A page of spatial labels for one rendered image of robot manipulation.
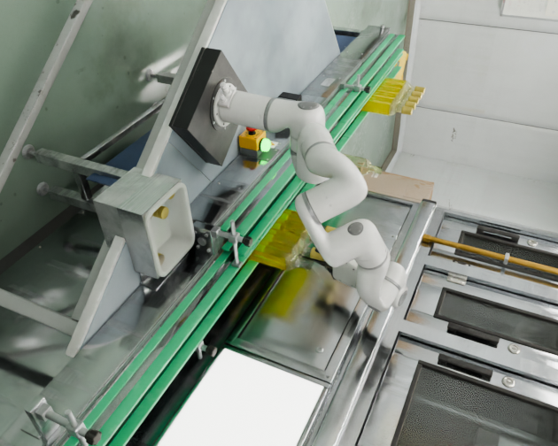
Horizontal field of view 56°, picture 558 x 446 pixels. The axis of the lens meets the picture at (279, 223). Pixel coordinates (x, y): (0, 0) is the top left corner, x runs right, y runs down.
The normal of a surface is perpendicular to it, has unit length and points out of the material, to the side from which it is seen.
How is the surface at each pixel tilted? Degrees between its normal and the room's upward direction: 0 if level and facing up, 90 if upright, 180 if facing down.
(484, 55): 90
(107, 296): 0
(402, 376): 90
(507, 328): 90
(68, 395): 90
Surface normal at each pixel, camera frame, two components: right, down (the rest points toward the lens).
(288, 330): -0.03, -0.78
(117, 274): 0.90, 0.25
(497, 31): -0.43, 0.58
